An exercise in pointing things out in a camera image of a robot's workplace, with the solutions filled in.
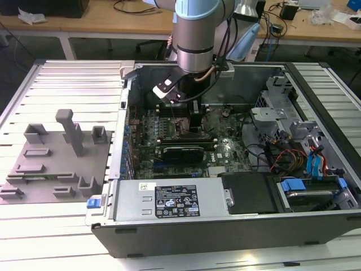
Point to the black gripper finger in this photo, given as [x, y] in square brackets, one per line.
[196, 122]

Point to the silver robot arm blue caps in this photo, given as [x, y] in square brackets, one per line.
[194, 36]

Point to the CPU socket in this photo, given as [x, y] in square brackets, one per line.
[182, 125]

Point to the black RAM slot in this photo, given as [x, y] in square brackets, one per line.
[180, 111]
[210, 146]
[180, 114]
[186, 138]
[180, 108]
[186, 143]

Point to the round coin cell battery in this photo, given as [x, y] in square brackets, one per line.
[226, 113]

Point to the black graphics card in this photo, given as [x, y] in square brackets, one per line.
[183, 155]

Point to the green motherboard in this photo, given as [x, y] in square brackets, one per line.
[234, 158]

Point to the silver chipset heatsink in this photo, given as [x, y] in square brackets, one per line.
[217, 171]

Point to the grey metal disk bay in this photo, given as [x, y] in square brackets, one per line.
[268, 113]

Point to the black plastic shroud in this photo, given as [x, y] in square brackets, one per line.
[248, 192]

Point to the grey power supply unit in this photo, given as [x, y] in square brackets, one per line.
[132, 197]

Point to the wooden desk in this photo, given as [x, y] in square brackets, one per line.
[112, 22]

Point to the large black box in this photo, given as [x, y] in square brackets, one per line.
[262, 11]

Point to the small black power adapter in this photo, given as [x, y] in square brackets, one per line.
[277, 29]

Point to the blue disk carrier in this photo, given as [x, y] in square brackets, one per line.
[293, 185]

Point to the black grey PC case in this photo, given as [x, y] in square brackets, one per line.
[225, 237]

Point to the small black box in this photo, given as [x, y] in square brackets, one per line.
[289, 12]

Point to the blue case latch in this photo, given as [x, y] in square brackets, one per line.
[93, 203]

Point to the hard disk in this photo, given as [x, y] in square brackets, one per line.
[307, 197]

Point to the grey parts rack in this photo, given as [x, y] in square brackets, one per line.
[56, 169]

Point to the flat grey device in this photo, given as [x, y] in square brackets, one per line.
[314, 2]

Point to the clear plastic bag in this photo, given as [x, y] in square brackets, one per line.
[324, 15]

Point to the black monitor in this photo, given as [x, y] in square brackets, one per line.
[56, 7]

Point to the crumpled white paper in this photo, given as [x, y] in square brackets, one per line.
[31, 16]

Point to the white box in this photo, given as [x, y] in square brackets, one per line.
[354, 22]

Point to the blue box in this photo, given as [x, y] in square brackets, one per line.
[354, 5]

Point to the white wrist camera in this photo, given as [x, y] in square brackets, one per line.
[163, 91]

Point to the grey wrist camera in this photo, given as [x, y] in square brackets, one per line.
[228, 72]

